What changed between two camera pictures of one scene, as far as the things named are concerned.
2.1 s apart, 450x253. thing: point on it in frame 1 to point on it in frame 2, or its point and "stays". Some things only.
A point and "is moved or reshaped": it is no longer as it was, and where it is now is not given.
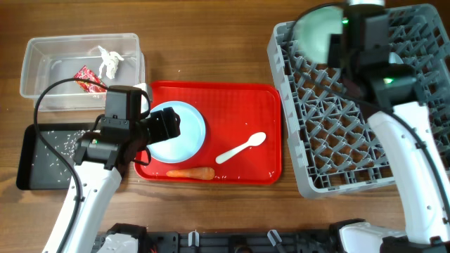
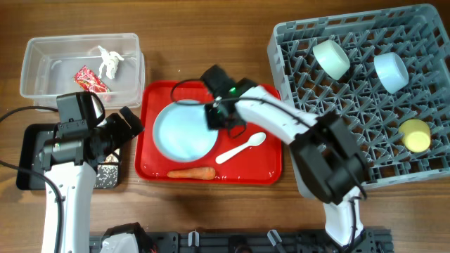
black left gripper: (169, 123) to (114, 127)
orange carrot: (202, 173) stays
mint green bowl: (311, 29) is moved or reshaped
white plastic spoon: (254, 140) stays
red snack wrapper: (85, 73) stays
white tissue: (110, 60) stays
